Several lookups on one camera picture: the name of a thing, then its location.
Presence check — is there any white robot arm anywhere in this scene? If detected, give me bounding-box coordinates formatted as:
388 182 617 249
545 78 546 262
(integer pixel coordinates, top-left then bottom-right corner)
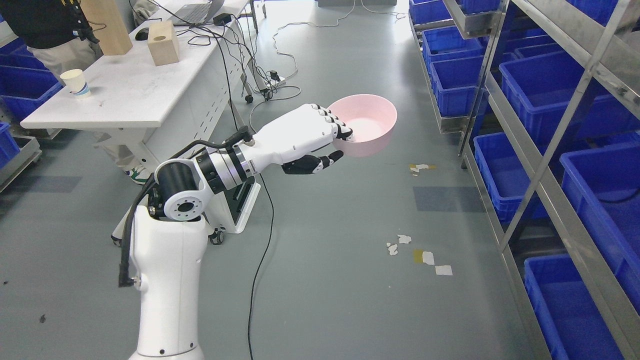
118 126 255 360

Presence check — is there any pink ikea bowl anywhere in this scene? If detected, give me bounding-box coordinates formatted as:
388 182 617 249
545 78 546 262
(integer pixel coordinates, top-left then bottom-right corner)
327 94 398 158

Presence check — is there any person in black top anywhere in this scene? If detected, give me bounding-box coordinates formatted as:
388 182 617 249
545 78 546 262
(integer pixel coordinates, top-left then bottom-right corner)
0 0 151 186

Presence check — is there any black floor cable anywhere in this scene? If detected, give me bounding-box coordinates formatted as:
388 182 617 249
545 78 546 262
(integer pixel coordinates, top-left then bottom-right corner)
247 172 275 360

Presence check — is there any wooden block with hole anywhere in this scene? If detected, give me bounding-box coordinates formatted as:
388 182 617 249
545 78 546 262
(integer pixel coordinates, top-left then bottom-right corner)
147 21 180 67

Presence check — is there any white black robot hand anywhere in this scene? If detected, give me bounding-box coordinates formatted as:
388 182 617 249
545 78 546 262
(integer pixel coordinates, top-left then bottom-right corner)
238 104 354 174

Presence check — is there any tall wooden block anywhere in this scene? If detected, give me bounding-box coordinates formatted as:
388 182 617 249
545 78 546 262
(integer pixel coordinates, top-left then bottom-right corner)
80 0 133 56

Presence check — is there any steel shelf rack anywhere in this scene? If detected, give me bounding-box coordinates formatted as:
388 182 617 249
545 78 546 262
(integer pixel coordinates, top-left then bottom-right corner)
409 0 639 360

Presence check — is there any white desk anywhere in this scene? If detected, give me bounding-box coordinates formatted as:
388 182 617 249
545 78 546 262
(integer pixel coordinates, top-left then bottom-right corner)
20 20 249 172

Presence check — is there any paper cup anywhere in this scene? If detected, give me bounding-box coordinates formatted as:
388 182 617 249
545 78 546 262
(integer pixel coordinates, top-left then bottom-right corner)
60 68 92 100

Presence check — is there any laptop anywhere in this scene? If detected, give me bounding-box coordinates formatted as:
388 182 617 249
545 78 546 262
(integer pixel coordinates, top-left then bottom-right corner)
167 0 224 27

